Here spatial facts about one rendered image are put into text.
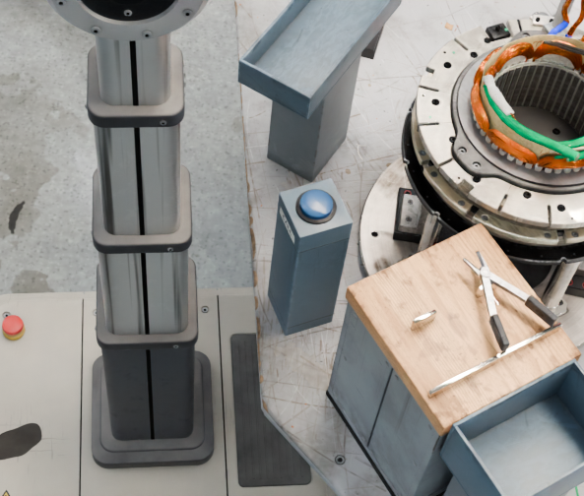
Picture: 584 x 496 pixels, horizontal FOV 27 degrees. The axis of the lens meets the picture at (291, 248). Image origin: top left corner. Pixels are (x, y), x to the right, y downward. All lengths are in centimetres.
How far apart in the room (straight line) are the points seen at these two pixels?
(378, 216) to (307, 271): 26
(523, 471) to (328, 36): 64
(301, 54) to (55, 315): 86
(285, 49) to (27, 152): 127
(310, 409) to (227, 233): 110
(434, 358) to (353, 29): 52
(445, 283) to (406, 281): 5
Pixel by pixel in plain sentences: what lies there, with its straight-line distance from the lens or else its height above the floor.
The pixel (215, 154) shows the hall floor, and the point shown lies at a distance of 283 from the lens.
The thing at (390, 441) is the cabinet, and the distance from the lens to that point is 153.
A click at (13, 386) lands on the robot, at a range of 226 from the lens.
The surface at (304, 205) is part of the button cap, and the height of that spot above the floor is 104.
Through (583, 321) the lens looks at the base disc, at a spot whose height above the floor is 80.
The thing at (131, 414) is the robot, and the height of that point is 40.
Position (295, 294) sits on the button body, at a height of 89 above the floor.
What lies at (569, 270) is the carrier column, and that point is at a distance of 164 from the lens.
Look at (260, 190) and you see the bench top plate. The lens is 182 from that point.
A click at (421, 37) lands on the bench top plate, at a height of 78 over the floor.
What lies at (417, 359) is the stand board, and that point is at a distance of 138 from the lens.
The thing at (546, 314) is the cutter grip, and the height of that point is 109.
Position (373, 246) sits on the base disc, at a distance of 176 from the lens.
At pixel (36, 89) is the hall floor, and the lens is 296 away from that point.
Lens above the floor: 228
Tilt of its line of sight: 58 degrees down
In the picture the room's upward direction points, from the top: 8 degrees clockwise
